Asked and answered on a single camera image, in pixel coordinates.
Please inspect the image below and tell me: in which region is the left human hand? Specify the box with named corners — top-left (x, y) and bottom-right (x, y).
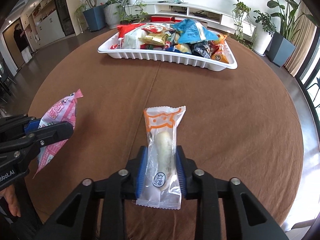
top-left (0, 185), bottom-right (21, 217)

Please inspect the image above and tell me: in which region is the red snack bag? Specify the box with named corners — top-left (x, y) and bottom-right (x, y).
top-left (110, 23), bottom-right (146, 49)

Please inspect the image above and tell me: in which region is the left red storage box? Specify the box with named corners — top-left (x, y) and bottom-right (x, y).
top-left (150, 15), bottom-right (174, 22)

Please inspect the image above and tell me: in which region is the white plastic tray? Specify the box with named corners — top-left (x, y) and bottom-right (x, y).
top-left (98, 22), bottom-right (238, 72)

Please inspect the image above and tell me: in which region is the black sliding door frame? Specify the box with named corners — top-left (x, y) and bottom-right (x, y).
top-left (294, 27), bottom-right (320, 116)

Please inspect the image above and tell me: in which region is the orange snack bar pack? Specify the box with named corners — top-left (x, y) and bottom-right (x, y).
top-left (211, 34), bottom-right (229, 64)

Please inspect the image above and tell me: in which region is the white cabinet wall unit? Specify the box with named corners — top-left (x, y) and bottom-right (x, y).
top-left (0, 0), bottom-right (67, 75)

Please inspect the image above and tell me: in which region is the trailing pothos plant right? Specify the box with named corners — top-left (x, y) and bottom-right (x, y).
top-left (232, 0), bottom-right (255, 50)

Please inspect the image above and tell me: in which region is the plant in white ribbed pot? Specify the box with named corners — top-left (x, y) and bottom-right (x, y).
top-left (104, 0), bottom-right (122, 29)

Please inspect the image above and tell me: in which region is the black snack pack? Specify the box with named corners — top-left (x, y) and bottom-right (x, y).
top-left (191, 41), bottom-right (213, 59)

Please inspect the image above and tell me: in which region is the clear orange cake pack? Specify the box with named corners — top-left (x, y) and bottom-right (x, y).
top-left (136, 106), bottom-right (186, 210)

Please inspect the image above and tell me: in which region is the tall plant blue pot left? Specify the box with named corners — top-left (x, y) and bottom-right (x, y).
top-left (83, 0), bottom-right (105, 31)

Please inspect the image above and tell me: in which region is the large leaf plant grey pot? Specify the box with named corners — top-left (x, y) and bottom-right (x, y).
top-left (267, 0), bottom-right (318, 67)

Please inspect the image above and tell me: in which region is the plant in white tall pot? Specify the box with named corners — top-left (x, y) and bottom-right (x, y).
top-left (252, 10), bottom-right (276, 56)

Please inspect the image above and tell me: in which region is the pink cartoon snack bag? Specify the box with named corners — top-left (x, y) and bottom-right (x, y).
top-left (36, 89), bottom-right (83, 172)

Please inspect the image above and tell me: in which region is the blue biscuit pack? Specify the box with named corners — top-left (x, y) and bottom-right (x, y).
top-left (165, 43), bottom-right (192, 54)

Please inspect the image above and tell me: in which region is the trailing pothos plant left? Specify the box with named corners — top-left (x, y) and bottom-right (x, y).
top-left (118, 0), bottom-right (148, 24)

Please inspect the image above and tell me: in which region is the red lychee candy pack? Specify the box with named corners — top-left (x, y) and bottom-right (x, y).
top-left (142, 24), bottom-right (170, 34)

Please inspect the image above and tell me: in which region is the white tv console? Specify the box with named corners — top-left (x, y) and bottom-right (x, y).
top-left (142, 2), bottom-right (257, 37)

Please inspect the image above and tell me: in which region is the light blue snack bag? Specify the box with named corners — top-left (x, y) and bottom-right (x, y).
top-left (171, 19), bottom-right (219, 44)

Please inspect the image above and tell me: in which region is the beige curtain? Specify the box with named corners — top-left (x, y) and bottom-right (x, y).
top-left (284, 0), bottom-right (317, 77)

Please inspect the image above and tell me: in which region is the brown round tablecloth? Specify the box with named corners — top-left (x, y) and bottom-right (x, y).
top-left (27, 31), bottom-right (303, 239)

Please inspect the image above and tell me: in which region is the white snack bag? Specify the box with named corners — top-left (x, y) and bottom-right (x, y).
top-left (121, 28), bottom-right (148, 49)

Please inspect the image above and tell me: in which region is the gold wafer pack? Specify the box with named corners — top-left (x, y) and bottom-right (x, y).
top-left (139, 33), bottom-right (168, 46)

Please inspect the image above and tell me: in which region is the trailing pothos plant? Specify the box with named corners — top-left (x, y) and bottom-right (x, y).
top-left (232, 0), bottom-right (255, 50)
top-left (118, 0), bottom-right (148, 24)

